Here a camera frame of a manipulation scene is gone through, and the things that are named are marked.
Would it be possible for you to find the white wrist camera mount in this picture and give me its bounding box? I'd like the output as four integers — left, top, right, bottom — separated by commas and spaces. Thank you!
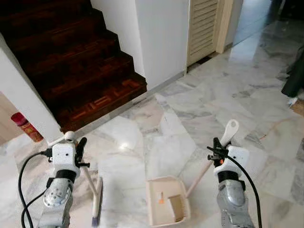
218, 145, 250, 177
51, 142, 80, 172

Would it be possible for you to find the beige louvered door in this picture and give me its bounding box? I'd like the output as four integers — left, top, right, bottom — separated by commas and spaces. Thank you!
187, 0, 234, 67

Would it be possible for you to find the tall black rolled bag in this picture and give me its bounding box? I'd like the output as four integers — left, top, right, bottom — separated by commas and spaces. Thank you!
281, 45, 304, 99

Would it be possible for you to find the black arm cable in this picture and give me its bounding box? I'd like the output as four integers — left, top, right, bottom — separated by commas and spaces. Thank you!
223, 154, 263, 228
18, 148, 54, 228

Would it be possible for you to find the brown wooden plank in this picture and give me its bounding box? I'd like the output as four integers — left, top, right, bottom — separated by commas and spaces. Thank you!
290, 97, 304, 117

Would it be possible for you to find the beige long-handled dustpan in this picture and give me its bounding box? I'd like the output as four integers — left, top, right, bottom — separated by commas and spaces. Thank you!
145, 118, 240, 228

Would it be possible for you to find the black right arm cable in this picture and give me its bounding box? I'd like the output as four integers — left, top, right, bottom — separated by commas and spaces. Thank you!
223, 154, 263, 228

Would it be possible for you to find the beige hand broom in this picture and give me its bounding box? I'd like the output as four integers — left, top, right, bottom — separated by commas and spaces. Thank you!
63, 130, 105, 227

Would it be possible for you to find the red cylindrical can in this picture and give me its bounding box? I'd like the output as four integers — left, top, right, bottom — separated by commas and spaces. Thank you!
10, 112, 44, 143

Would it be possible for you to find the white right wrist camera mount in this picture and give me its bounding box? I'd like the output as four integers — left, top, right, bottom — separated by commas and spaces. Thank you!
218, 145, 250, 177

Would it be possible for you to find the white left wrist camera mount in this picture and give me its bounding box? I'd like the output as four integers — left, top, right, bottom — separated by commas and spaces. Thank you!
51, 142, 80, 172

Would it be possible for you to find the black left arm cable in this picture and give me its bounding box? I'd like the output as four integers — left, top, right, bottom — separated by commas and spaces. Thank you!
18, 148, 54, 228

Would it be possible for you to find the dark wooden staircase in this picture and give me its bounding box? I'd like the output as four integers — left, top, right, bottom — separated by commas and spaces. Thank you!
0, 0, 148, 133

